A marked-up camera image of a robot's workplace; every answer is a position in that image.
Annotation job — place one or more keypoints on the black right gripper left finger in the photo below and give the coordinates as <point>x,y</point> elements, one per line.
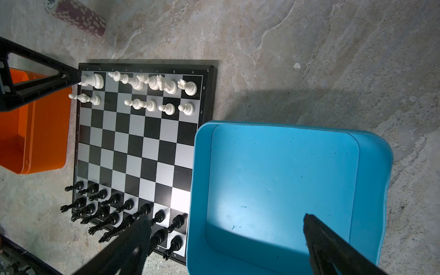
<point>125,255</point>

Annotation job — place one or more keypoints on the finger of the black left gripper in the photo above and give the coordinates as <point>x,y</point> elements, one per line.
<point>17,95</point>

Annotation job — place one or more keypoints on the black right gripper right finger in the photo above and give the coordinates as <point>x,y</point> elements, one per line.
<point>329,254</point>

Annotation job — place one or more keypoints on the white rook chess piece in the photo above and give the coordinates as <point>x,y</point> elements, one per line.
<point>190,88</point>

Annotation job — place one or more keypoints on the black knight near corner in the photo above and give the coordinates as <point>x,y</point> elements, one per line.
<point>157,238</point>

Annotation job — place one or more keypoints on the orange plastic tray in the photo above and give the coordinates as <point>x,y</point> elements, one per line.
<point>34,137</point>

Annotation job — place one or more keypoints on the black rook near corner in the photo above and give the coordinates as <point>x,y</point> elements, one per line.
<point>175,245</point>

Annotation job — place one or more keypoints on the black pawn near corner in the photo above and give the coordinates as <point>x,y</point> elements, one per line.
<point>177,223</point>

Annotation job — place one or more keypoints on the white pawn far corner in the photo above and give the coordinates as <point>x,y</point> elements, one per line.
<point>83,98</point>

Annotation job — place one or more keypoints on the white rook far corner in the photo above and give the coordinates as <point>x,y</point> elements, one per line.
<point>95,80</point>

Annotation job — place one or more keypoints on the blue plastic tray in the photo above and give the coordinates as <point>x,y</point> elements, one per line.
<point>253,184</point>

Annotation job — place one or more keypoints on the pink checkered small cup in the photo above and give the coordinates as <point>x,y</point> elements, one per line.
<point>78,15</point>

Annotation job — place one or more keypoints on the black and silver chessboard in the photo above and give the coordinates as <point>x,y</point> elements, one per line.
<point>133,159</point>

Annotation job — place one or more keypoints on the white pawn right edge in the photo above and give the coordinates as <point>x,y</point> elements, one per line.
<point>187,109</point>

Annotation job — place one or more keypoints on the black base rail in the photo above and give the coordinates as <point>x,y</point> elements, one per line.
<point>15,260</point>

